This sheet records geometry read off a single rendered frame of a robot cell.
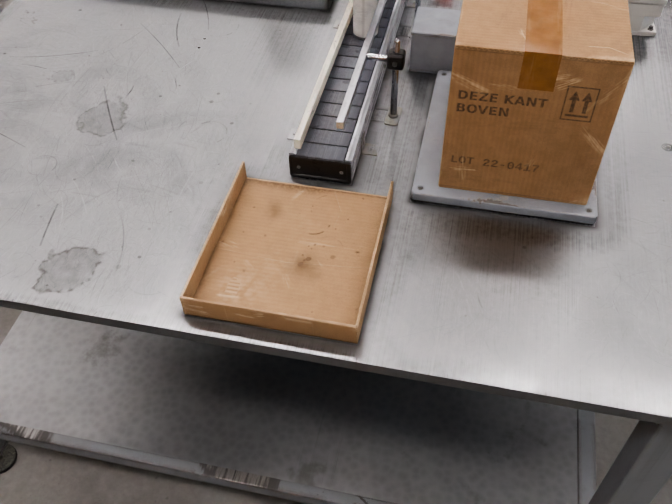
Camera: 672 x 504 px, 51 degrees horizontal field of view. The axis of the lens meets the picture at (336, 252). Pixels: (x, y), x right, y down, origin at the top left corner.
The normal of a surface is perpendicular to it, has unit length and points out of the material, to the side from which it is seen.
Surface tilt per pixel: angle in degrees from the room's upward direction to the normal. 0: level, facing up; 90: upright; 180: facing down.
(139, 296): 0
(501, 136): 90
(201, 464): 0
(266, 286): 0
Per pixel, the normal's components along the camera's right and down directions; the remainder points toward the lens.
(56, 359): 0.00, -0.67
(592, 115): -0.21, 0.73
